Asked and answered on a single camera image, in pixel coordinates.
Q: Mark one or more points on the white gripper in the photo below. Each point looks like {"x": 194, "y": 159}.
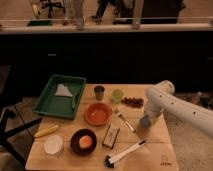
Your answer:
{"x": 153, "y": 116}

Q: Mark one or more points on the blue sponge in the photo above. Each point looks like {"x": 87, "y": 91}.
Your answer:
{"x": 145, "y": 122}

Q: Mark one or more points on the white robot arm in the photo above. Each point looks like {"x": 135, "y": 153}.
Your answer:
{"x": 161, "y": 97}

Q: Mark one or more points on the red bowl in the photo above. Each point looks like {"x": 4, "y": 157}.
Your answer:
{"x": 98, "y": 114}

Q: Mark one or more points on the dark bowl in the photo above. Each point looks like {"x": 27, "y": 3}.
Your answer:
{"x": 75, "y": 142}

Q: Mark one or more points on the bunch of red grapes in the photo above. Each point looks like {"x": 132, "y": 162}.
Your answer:
{"x": 133, "y": 102}

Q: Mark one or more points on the silver fork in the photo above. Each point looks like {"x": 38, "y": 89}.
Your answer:
{"x": 119, "y": 114}

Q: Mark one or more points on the green plastic cup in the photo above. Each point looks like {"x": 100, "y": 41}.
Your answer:
{"x": 117, "y": 96}

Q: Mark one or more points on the small brown box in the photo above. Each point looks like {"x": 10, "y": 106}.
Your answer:
{"x": 111, "y": 136}

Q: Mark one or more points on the metal cup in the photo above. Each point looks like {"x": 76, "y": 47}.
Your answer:
{"x": 99, "y": 92}

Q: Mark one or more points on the white dish brush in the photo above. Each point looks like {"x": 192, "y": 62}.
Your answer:
{"x": 111, "y": 160}

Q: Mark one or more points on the orange fruit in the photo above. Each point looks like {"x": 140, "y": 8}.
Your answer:
{"x": 85, "y": 142}

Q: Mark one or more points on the green plastic tray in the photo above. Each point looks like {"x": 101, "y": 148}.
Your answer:
{"x": 49, "y": 104}

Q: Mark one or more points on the white cloth in tray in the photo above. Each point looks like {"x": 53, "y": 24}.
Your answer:
{"x": 63, "y": 90}

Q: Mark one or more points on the white lidded container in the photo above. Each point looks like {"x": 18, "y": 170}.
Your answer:
{"x": 53, "y": 145}

